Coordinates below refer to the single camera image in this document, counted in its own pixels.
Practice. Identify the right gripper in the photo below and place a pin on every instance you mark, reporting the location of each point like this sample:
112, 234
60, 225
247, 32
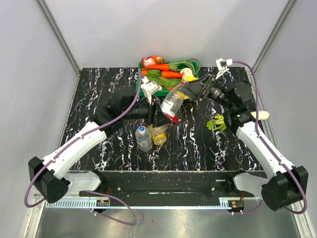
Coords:
199, 89

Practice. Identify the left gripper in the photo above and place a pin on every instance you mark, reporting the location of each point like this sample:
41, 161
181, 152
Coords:
155, 118

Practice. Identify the blue label water bottle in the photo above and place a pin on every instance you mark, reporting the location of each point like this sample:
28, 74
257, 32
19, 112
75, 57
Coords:
144, 138

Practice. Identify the red label water bottle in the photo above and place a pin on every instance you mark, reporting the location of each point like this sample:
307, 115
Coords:
172, 103

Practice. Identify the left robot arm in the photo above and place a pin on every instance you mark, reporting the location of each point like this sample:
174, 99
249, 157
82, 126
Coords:
50, 174

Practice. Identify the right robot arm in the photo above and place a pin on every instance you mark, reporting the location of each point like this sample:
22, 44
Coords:
284, 184

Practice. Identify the yellow juice bottle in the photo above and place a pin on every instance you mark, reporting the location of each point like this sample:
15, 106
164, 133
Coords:
158, 134

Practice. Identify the yellow toy cabbage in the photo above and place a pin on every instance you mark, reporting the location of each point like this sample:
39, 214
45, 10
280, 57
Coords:
185, 80

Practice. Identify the toy mushroom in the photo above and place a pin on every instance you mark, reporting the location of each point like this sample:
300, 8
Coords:
186, 71

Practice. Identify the green toy scallions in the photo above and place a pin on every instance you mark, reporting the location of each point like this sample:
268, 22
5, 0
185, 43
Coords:
179, 64

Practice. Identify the green plastic tray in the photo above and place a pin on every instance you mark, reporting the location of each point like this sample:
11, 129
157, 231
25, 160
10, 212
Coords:
161, 92

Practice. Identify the lower toy carrot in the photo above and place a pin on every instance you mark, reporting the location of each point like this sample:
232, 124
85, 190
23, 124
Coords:
171, 74

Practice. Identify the toy carrot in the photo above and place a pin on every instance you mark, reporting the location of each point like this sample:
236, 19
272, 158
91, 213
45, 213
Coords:
171, 74
162, 67

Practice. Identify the upper toy carrot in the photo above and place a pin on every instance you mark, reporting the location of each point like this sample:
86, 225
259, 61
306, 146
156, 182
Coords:
162, 67

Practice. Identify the toy celery stalk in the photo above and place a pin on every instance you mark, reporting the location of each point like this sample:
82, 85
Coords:
217, 123

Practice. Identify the green toy leafy vegetable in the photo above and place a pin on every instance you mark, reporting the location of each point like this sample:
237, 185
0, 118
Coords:
165, 83

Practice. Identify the red white snack packet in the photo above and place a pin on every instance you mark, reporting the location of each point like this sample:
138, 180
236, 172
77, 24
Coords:
152, 60

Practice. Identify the pale toy corn cob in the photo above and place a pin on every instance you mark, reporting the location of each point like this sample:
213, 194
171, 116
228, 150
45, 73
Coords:
261, 115

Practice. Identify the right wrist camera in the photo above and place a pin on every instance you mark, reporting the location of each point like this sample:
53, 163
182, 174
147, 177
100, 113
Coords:
222, 66

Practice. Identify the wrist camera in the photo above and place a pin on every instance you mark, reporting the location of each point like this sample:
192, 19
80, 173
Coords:
149, 88
222, 66

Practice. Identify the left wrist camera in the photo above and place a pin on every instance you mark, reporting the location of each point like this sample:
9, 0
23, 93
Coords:
149, 88

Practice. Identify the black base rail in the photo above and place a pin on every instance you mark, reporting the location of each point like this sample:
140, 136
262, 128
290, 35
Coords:
169, 188

